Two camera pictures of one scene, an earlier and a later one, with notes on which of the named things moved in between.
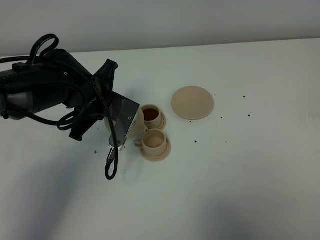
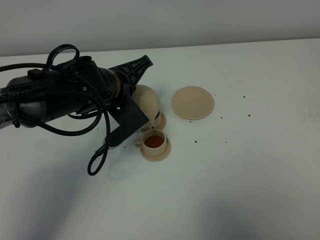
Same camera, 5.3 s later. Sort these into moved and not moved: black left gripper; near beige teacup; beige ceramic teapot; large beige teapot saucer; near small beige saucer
Moved: beige ceramic teapot; black left gripper
Not moved: near beige teacup; large beige teapot saucer; near small beige saucer
